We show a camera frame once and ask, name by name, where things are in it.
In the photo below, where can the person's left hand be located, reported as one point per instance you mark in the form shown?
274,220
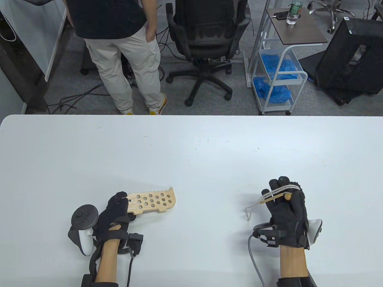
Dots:
115,215

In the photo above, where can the white rolling cart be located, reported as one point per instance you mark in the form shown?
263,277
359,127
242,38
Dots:
299,86

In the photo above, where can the person's right forearm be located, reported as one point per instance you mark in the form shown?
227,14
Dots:
293,263

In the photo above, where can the black office chair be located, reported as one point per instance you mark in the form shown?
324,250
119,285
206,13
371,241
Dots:
209,30

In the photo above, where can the brown top side table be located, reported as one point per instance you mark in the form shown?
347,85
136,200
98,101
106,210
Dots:
299,30

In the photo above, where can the chrome chair base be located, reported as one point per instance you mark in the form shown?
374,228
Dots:
332,12

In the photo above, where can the grey white handheld controller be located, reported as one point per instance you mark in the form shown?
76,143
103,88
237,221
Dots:
315,231
83,215

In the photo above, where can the wooden crocodile lacing toy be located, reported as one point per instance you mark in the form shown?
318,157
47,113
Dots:
155,210

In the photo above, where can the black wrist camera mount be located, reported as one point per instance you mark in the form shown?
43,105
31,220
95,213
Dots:
134,240
272,237

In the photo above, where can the blue plastic bag pile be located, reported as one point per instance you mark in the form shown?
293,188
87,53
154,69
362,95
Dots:
272,89
281,67

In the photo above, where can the dark wooden desk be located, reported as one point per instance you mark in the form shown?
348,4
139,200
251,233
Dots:
18,74

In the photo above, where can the black flat board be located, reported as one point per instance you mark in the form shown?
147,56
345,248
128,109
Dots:
311,64

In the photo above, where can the black phone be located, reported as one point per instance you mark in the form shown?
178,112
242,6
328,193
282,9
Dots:
281,15

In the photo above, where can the black mesh frame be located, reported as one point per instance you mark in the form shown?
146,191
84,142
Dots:
338,59

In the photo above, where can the black rolling platform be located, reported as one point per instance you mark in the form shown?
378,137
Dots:
85,67

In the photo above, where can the person's right hand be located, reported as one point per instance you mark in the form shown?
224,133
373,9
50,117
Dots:
288,218

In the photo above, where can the white panel board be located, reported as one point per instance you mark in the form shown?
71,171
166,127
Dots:
36,30

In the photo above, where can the clear plastic water bottle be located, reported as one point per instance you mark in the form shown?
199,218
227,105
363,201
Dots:
293,15

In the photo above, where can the person's left forearm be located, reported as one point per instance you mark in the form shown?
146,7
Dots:
107,263

